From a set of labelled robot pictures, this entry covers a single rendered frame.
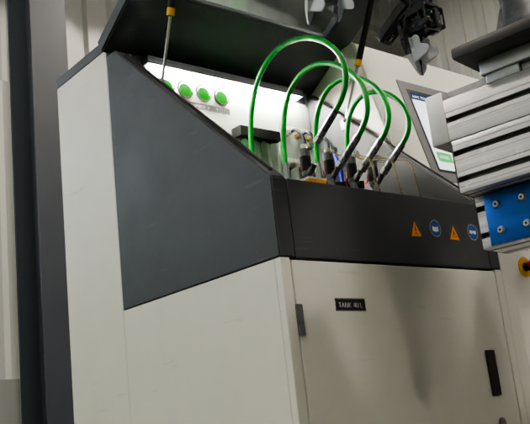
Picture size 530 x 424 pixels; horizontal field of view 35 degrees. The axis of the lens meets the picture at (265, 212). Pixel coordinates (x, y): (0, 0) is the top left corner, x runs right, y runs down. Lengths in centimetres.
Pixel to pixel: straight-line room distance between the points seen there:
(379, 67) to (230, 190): 96
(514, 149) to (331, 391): 57
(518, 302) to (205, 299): 79
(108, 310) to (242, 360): 54
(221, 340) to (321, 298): 23
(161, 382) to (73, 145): 75
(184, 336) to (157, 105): 54
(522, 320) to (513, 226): 76
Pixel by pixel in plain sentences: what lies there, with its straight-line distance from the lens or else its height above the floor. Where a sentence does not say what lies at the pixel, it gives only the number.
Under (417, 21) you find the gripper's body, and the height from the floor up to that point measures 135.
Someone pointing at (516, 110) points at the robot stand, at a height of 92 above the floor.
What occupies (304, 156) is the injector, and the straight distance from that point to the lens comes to 208.
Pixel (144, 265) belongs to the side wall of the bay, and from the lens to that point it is 198.
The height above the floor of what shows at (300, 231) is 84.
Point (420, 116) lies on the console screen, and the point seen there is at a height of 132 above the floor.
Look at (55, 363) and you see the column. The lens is 569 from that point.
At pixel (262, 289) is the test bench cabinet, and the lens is 163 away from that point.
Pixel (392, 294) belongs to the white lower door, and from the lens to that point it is 179.
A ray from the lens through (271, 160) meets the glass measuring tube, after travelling 239.
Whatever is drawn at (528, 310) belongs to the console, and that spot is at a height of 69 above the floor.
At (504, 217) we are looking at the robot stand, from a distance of 142.
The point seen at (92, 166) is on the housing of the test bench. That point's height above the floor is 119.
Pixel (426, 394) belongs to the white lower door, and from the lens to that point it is 182.
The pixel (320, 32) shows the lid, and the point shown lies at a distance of 252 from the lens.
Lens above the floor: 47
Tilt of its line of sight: 15 degrees up
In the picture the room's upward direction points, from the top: 6 degrees counter-clockwise
